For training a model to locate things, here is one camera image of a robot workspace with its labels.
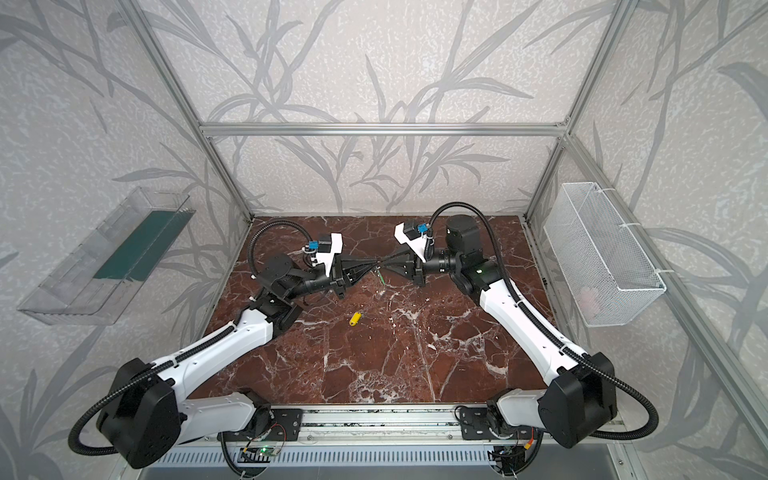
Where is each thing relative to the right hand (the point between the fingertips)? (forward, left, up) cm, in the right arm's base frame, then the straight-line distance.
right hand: (386, 254), depth 68 cm
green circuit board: (-35, +29, -32) cm, 55 cm away
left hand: (-3, +2, +2) cm, 4 cm away
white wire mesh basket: (-7, -46, +2) cm, 47 cm away
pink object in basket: (-6, -50, -12) cm, 51 cm away
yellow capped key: (-1, +11, -32) cm, 34 cm away
